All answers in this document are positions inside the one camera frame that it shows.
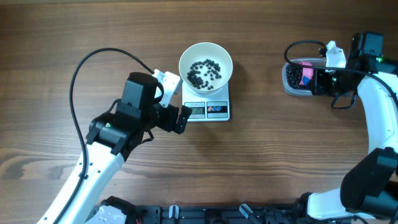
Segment pink scoop blue handle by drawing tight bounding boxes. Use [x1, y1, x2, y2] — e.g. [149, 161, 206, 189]
[299, 61, 314, 86]

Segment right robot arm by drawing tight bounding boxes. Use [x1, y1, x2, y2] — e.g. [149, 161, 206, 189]
[288, 32, 397, 223]

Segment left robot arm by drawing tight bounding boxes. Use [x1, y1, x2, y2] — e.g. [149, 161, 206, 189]
[39, 70, 192, 223]

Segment white digital kitchen scale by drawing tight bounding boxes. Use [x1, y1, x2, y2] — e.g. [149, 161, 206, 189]
[182, 83, 230, 122]

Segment black beans in bowl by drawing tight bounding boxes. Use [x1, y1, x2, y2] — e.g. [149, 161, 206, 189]
[187, 59, 222, 90]

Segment white round bowl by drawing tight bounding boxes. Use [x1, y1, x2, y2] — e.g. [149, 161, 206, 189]
[178, 42, 233, 95]

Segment clear plastic container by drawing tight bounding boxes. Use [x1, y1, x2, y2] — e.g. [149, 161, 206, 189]
[282, 58, 326, 96]

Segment black beans pile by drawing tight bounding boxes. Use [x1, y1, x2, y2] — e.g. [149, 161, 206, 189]
[286, 64, 307, 90]

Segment left black camera cable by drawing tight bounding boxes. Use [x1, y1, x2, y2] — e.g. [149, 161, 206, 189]
[52, 47, 155, 224]

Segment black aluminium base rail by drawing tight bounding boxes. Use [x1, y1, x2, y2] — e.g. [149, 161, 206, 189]
[83, 203, 352, 224]

